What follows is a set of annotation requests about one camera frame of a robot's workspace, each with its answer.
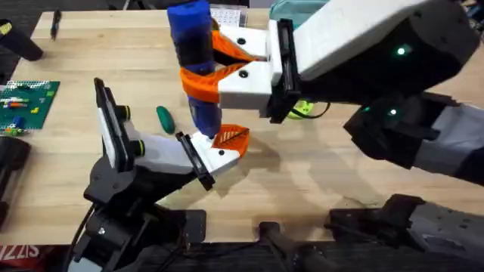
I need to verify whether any blue electric screwdriver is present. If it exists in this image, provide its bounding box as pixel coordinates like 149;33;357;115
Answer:
167;0;223;139

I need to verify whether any green toy vegetable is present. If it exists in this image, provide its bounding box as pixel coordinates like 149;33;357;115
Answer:
156;105;176;135

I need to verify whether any clear screw box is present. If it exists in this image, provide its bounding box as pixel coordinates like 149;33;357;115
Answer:
209;4;249;28

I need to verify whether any teal bucket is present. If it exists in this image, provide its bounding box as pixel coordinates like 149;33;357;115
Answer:
268;0;330;29

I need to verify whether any black upright wrist plate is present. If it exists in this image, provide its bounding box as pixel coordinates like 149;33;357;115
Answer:
93;77;147;173

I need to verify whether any green disc with holes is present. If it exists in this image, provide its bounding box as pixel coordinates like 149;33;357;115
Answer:
287;100;315;120

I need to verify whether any green board with toy blocks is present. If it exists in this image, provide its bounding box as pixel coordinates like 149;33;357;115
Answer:
0;79;61;138

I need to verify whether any black device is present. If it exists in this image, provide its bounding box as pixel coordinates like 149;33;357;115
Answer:
0;135;32;228

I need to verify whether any black pen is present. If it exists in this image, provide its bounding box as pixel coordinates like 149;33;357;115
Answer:
50;9;63;42

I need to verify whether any red printed box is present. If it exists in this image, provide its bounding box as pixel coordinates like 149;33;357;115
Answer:
0;244;52;272

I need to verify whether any black cylinder with yellow label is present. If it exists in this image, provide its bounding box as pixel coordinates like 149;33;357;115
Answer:
0;18;45;62

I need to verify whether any thin black cable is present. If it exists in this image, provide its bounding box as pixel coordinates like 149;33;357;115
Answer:
290;101;332;120

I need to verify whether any black rail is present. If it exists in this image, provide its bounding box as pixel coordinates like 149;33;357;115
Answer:
113;240;484;272

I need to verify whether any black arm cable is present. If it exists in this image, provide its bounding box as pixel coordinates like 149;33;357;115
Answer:
63;203;96;272

